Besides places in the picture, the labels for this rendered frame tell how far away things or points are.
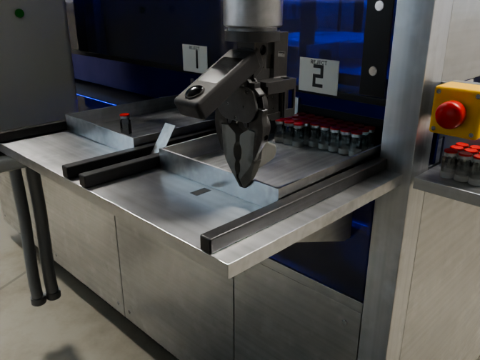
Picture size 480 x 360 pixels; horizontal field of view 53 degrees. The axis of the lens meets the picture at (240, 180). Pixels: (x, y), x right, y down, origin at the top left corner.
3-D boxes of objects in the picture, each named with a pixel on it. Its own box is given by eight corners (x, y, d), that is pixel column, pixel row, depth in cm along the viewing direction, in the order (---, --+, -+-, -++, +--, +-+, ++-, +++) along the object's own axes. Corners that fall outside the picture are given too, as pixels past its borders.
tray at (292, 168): (285, 129, 105) (286, 113, 104) (396, 156, 88) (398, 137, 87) (160, 168, 82) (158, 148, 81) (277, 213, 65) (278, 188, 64)
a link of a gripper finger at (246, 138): (281, 184, 69) (283, 121, 66) (253, 195, 65) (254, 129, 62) (265, 178, 71) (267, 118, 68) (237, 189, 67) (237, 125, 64)
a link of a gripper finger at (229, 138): (265, 178, 71) (267, 118, 68) (237, 189, 67) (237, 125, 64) (250, 173, 73) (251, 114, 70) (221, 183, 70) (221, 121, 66)
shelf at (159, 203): (176, 110, 131) (176, 103, 131) (422, 173, 85) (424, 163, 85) (-7, 147, 100) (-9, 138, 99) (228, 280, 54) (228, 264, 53)
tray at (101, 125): (188, 106, 127) (187, 92, 126) (260, 123, 110) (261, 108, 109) (66, 130, 105) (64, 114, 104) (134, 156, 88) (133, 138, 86)
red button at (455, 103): (441, 123, 73) (446, 96, 71) (468, 128, 70) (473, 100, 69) (430, 127, 70) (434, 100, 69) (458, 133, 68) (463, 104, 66)
